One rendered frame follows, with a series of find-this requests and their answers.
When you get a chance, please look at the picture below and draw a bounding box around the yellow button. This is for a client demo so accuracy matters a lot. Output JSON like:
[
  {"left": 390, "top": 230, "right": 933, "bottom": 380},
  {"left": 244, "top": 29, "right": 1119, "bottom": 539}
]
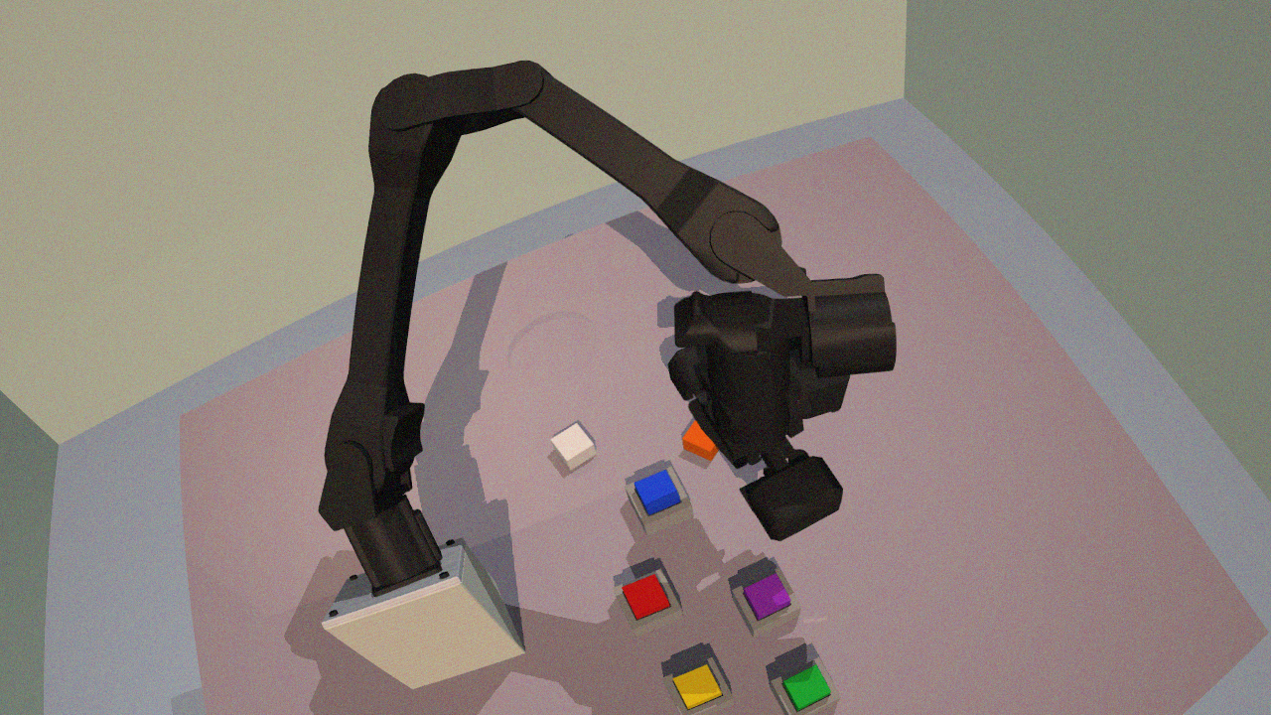
[{"left": 662, "top": 657, "right": 733, "bottom": 715}]

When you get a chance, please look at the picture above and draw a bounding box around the red button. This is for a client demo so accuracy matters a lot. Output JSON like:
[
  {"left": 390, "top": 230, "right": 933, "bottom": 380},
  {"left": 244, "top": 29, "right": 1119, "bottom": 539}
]
[{"left": 613, "top": 569, "right": 683, "bottom": 638}]

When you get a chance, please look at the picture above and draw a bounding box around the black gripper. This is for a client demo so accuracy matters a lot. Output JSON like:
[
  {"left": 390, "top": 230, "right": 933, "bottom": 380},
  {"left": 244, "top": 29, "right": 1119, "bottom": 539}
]
[{"left": 669, "top": 345, "right": 843, "bottom": 541}]

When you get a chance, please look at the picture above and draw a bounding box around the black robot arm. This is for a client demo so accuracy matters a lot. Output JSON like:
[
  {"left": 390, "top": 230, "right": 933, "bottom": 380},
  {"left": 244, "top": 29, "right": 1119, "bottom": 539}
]
[{"left": 318, "top": 61, "right": 897, "bottom": 597}]

